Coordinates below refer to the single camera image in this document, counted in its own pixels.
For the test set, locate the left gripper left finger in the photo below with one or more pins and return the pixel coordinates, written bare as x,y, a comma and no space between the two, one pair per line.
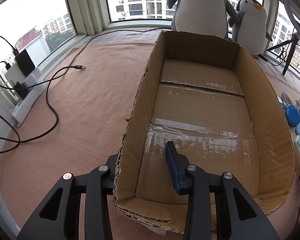
57,215

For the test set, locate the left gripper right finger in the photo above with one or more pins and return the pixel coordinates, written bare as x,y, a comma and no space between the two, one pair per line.
238,215

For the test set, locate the blue round case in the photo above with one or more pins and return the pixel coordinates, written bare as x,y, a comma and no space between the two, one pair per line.
292,116

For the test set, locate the blue correction tape dispenser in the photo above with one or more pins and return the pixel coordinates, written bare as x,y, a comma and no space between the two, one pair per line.
282,103

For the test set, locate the cardboard box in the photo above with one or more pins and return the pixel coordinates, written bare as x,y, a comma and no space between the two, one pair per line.
211,99

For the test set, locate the white power strip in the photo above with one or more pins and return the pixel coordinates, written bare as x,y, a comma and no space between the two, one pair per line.
23,107

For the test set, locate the black tripod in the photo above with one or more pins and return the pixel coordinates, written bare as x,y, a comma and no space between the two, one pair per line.
288,49

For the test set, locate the white charger brick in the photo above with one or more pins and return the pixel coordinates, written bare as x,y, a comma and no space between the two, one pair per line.
14,75

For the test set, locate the black charger brick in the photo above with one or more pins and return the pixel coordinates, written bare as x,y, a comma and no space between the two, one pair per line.
24,63

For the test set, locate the small penguin plush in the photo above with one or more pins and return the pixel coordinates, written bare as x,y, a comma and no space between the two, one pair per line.
250,30

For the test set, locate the large penguin plush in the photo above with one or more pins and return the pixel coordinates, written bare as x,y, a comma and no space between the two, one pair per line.
206,17

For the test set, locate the white ring light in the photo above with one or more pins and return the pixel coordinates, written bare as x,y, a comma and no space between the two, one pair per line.
289,4

